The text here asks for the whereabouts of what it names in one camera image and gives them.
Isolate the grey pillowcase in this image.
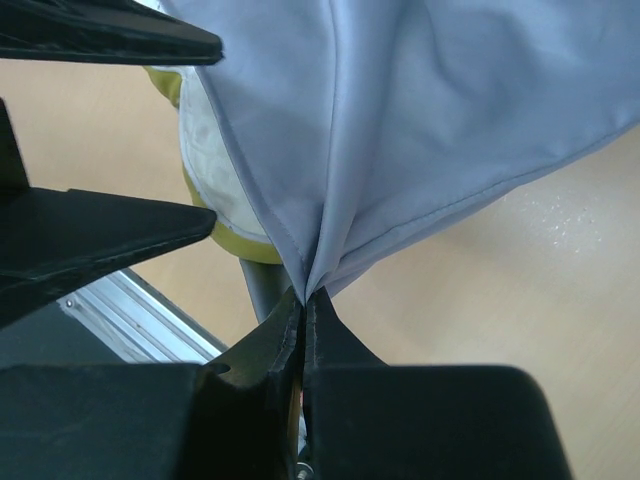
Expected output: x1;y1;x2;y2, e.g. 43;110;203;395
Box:
159;1;639;299

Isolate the white pillow yellow edge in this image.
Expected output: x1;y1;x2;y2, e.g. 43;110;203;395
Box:
144;66;282;265

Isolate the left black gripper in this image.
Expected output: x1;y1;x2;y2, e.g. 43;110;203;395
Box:
0;0;223;327

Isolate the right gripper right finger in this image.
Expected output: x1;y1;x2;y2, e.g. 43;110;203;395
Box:
303;288;384;390

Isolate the aluminium front rail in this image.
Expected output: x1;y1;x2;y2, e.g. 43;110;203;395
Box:
58;269;226;364

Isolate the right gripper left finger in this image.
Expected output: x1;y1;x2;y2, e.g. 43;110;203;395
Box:
199;288;303;395

